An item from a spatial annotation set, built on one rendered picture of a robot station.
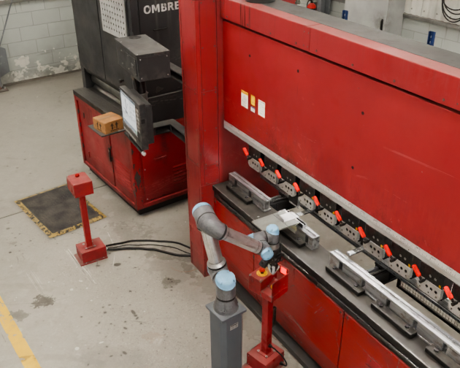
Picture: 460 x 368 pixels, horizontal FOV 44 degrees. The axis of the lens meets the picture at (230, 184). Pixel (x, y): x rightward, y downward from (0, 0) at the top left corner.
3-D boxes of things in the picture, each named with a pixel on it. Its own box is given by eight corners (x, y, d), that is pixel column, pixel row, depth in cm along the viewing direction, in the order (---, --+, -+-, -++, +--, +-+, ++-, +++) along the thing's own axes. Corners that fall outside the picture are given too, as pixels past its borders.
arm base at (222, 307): (223, 319, 334) (223, 306, 329) (208, 305, 345) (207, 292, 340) (243, 309, 342) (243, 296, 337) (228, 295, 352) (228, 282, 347)
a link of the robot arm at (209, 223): (210, 220, 304) (279, 250, 329) (204, 209, 313) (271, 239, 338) (198, 237, 307) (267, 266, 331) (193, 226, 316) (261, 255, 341)
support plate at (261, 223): (251, 222, 384) (251, 220, 384) (283, 211, 396) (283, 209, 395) (266, 235, 371) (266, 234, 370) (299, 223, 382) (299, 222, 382)
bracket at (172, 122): (147, 131, 477) (147, 124, 474) (174, 125, 488) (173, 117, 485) (168, 150, 447) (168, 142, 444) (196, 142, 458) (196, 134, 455)
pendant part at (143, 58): (124, 141, 472) (113, 37, 430) (152, 135, 482) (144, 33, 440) (145, 166, 432) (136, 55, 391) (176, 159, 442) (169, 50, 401)
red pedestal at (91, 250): (74, 255, 520) (60, 174, 480) (100, 246, 531) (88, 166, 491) (80, 266, 505) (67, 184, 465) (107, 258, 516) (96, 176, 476)
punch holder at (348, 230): (339, 231, 341) (341, 207, 333) (350, 226, 345) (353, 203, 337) (355, 243, 330) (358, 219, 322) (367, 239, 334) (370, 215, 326)
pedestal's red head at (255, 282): (248, 288, 375) (248, 266, 366) (264, 277, 385) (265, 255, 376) (271, 303, 363) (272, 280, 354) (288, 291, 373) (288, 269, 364)
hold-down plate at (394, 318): (369, 307, 328) (370, 302, 326) (377, 303, 330) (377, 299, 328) (409, 339, 305) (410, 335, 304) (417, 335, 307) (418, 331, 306)
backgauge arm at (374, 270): (352, 288, 363) (354, 270, 356) (423, 256, 391) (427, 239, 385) (361, 295, 357) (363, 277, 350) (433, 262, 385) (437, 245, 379)
